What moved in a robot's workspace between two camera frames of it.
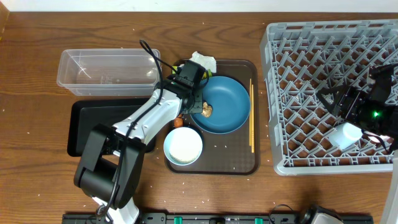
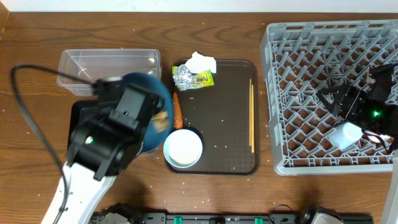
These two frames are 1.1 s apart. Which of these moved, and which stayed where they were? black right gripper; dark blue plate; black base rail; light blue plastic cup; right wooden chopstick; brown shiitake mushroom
Moved: dark blue plate; brown shiitake mushroom
Stayed: light blue plastic cup; black right gripper; black base rail; right wooden chopstick
